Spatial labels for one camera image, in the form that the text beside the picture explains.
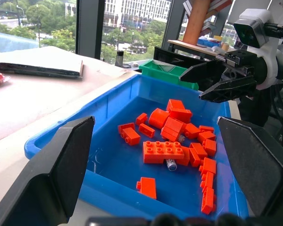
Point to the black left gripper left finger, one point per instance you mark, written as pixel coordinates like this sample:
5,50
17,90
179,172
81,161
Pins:
44,179

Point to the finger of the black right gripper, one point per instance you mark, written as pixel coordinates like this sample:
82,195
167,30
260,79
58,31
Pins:
202,71
228,90

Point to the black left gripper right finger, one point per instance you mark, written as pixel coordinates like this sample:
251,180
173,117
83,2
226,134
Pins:
257,169

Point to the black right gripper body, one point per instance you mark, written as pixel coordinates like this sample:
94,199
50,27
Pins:
240,61

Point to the green plastic bin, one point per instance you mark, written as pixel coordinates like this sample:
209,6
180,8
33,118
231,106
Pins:
160,73

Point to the white and black flat box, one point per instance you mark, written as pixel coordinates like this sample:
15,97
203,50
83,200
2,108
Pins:
37,69

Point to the beige tape roll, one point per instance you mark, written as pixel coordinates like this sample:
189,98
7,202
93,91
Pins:
225,46

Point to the wooden background table top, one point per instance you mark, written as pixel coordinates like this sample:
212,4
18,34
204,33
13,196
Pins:
191,46

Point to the blue background bin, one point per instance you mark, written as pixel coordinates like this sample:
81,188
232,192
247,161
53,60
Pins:
207,42

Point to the red curved plastic brick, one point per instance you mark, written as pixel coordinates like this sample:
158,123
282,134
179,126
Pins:
158,117

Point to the blue plastic tray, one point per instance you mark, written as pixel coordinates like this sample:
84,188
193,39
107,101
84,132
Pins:
122,160

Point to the black cylindrical bottle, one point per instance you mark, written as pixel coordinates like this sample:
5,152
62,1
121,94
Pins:
119,58

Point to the orange 2x4 toy brick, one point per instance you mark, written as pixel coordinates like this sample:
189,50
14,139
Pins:
160,151

